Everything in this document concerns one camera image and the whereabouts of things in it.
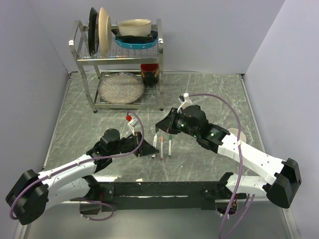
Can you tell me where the cream bowl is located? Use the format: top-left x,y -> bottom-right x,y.
118,19 -> 152,37

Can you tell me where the steel dish rack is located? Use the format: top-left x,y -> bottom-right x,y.
68,18 -> 164,113

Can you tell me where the black base beam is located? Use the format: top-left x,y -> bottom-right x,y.
83,181 -> 232,211

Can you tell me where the blue dotted dish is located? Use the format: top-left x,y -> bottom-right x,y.
115,37 -> 159,50

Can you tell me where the white red small bowl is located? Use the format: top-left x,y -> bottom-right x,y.
228,128 -> 247,143

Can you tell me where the beige plate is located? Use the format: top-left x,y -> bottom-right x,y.
98,7 -> 112,57

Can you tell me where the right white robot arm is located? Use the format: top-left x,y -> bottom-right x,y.
156,105 -> 302,209

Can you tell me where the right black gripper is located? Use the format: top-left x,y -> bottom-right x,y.
156,108 -> 199,138

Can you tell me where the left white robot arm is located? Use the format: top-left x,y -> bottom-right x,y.
5,128 -> 159,225

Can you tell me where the speckled glass plate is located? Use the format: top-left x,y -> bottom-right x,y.
98,73 -> 145,105

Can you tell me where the red white marker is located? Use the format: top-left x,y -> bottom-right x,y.
160,136 -> 164,160

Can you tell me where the aluminium frame rail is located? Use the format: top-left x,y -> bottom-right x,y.
24,180 -> 289,206

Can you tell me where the black plate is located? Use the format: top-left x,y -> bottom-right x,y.
88,7 -> 99,56

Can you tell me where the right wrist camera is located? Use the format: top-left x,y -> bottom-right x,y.
177,93 -> 193,113

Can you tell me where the green white marker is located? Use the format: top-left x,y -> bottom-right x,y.
168,135 -> 172,157

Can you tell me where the red black cup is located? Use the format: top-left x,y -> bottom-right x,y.
141,63 -> 159,87

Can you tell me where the black dish under bowl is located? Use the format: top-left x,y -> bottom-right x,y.
111,29 -> 158,44

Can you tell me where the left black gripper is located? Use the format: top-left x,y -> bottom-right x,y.
109,131 -> 159,157

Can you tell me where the black white marker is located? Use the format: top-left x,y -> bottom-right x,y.
152,133 -> 158,159

